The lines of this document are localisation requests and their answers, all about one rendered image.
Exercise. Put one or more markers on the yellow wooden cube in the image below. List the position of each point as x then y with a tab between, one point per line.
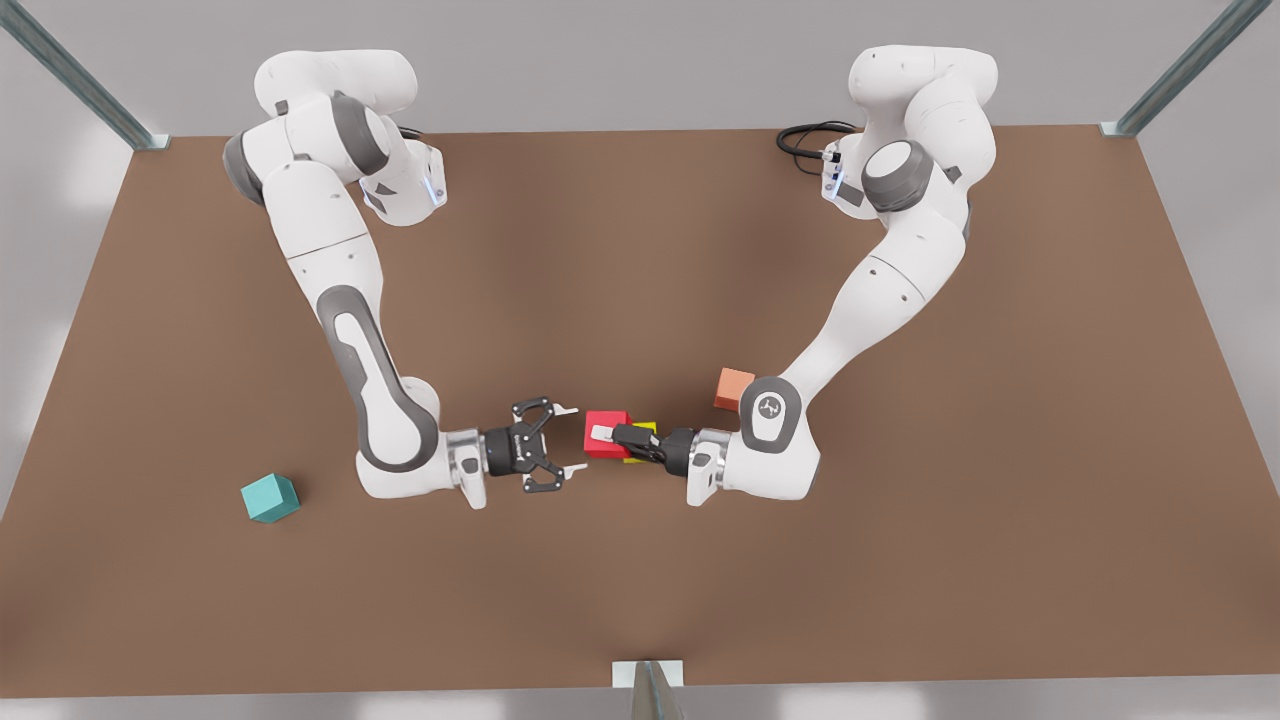
647	427

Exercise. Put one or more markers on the teal wooden cube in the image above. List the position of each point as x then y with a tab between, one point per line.
268	499

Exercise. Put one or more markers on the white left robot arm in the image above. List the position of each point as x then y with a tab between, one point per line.
900	270

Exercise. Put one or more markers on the red wooden cube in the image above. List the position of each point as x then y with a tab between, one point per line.
603	418

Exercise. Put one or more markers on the silver frame post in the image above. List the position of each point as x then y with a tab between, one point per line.
650	690
70	72
1180	75

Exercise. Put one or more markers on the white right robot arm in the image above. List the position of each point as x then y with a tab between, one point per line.
330	240

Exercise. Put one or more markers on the orange wooden cube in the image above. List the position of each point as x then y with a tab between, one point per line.
732	387

